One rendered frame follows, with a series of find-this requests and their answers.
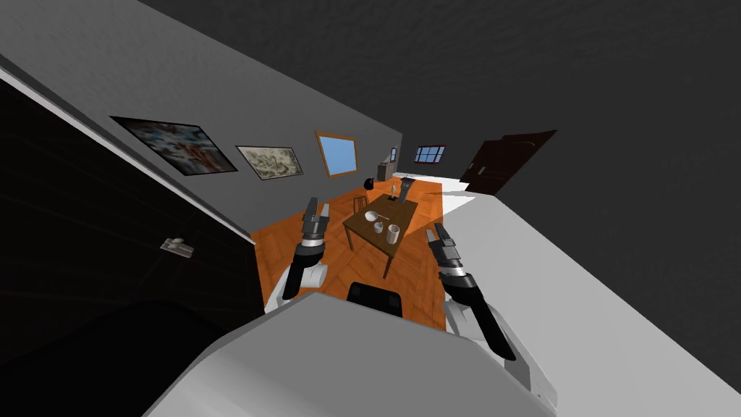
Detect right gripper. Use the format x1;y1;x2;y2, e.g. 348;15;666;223
425;222;464;270

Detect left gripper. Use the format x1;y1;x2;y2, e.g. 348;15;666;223
300;196;331;241

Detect brown wooden table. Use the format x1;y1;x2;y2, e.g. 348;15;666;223
342;193;420;281

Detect wooden framed window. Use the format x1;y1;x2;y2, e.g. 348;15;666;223
315;131;360;179

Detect red framed grid window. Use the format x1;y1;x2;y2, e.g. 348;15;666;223
412;144;447;166

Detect dark brown door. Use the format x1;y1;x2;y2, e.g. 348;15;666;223
460;129;559;197

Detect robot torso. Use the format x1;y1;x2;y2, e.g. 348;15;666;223
141;282;558;417

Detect black door leaf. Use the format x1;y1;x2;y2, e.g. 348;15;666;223
0;75;266;417

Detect pale framed wall picture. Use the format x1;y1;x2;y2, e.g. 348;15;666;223
234;144;305;182

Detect pale door handle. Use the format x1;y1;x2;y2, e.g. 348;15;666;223
160;237;195;258

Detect dark abstract wall picture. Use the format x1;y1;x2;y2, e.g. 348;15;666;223
109;115;239;177

